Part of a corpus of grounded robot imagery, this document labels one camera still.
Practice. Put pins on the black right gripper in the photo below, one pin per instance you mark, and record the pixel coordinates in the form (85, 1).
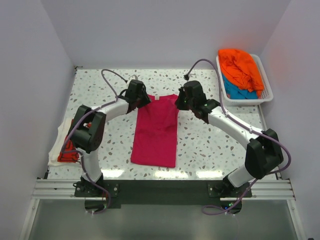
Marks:
(178, 103)

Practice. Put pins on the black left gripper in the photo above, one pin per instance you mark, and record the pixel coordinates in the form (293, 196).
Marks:
(146, 100)

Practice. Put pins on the magenta t shirt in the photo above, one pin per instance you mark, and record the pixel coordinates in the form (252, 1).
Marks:
(155, 137)

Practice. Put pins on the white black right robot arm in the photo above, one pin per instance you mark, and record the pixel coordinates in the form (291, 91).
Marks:
(262, 151)

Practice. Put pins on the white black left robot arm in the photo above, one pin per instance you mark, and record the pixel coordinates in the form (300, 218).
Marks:
(87, 129)

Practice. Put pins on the blue t shirt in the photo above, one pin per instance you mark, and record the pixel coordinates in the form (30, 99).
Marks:
(235, 93)

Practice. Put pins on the orange t shirt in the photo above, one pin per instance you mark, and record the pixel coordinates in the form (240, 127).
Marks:
(240, 69)

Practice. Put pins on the white plastic basket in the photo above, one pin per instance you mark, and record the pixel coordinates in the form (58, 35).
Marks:
(266, 94)

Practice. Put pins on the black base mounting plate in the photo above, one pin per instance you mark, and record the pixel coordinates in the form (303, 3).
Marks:
(113, 194)

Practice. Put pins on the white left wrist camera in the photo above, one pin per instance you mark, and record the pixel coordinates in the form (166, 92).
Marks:
(132, 77)

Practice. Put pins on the aluminium rail frame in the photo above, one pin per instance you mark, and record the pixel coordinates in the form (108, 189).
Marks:
(82, 226)

